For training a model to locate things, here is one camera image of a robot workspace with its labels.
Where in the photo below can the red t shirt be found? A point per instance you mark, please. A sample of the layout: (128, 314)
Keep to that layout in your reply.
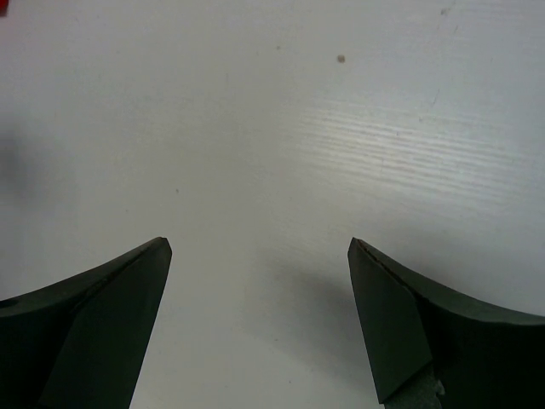
(4, 4)

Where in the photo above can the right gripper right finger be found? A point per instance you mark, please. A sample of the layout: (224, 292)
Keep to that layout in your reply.
(433, 347)

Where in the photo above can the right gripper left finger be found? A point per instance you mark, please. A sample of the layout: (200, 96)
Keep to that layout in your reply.
(81, 342)

